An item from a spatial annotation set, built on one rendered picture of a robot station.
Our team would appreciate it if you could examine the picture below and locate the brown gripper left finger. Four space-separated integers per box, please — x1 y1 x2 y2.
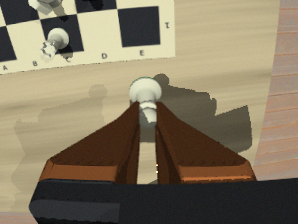
38 102 140 184

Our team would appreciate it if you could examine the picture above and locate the black and cream chessboard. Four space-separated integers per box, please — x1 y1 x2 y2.
0 0 175 74

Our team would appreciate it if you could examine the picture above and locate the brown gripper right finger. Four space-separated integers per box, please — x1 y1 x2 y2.
155 102 257 184

